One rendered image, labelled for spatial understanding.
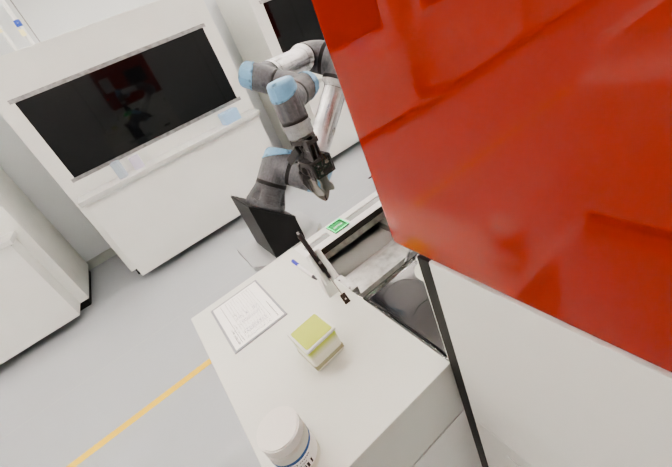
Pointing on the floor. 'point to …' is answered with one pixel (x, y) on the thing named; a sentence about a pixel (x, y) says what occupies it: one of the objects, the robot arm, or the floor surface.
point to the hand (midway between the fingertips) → (323, 196)
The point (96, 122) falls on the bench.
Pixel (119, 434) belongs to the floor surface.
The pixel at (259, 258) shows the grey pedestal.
